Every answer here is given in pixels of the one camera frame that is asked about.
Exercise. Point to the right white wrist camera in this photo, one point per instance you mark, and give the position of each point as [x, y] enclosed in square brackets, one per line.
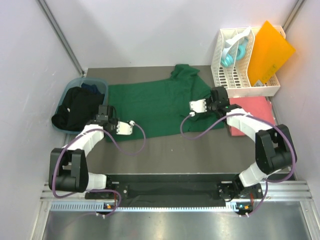
[197, 107]

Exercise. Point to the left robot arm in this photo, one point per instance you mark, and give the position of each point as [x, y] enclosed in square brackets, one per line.
[68, 170]

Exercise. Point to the orange plastic folder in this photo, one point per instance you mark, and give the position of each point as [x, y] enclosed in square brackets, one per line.
[270, 52]

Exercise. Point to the white perforated file organizer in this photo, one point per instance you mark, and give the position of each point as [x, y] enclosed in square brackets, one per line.
[235, 77]

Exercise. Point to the grey slotted cable duct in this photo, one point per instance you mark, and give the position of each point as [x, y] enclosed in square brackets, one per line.
[69, 206]

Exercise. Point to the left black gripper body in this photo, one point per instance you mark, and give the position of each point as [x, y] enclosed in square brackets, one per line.
[114, 124]

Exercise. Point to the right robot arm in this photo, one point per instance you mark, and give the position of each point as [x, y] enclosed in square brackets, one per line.
[274, 149]

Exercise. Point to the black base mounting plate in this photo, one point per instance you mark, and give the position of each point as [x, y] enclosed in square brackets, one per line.
[179, 189]

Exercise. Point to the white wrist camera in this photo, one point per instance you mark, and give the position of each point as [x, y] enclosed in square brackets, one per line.
[197, 107]
[125, 128]

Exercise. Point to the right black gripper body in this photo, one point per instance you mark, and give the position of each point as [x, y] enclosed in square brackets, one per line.
[211, 106]

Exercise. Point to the navy blue garment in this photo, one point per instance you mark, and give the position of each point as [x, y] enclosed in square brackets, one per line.
[91, 88]

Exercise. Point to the green t shirt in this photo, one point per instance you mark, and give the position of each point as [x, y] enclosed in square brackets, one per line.
[160, 107]

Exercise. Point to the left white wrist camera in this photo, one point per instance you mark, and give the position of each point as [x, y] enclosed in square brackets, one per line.
[125, 128]

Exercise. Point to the pink folded t shirt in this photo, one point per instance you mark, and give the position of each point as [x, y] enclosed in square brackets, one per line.
[258, 106]

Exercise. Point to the black t shirt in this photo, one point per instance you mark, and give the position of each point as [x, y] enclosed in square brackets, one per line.
[78, 107]

